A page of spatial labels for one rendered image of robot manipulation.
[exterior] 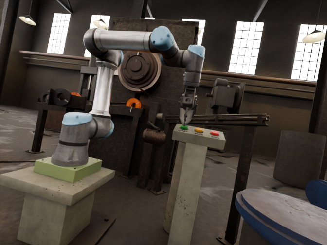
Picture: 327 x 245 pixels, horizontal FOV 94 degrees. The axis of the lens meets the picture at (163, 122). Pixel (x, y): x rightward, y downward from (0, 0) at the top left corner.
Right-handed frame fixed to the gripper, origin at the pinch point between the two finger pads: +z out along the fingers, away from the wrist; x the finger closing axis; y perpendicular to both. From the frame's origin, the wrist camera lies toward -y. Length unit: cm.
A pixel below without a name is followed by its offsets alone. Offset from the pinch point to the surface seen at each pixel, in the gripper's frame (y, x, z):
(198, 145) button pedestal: -5.6, -8.3, 7.3
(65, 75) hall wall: 699, 778, 70
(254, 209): -36.2, -23.8, 7.5
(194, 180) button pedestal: -11.1, -9.6, 22.3
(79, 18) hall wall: 817, 756, -254
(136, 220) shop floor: -9, 19, 63
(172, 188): -1.3, 0.4, 39.4
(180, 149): 6.2, 0.0, 17.9
